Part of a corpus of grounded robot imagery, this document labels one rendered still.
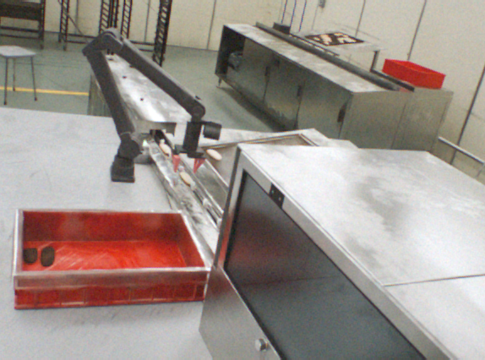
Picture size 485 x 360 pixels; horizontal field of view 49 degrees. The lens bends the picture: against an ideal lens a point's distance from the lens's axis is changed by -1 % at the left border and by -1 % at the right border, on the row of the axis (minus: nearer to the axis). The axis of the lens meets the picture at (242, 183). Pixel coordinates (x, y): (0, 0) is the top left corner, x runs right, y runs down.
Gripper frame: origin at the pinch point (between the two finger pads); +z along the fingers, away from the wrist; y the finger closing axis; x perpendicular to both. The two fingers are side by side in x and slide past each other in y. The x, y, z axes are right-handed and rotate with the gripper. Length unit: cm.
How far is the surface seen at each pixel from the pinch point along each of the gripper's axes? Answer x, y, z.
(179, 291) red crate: -69, -23, 3
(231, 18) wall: 699, 311, 22
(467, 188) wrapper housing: -101, 22, -45
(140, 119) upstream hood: 45.6, -6.6, -2.9
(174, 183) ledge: -7.4, -5.9, 2.1
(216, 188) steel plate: -3.0, 13.2, 5.5
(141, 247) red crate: -43, -26, 6
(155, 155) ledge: 19.3, -5.7, 2.4
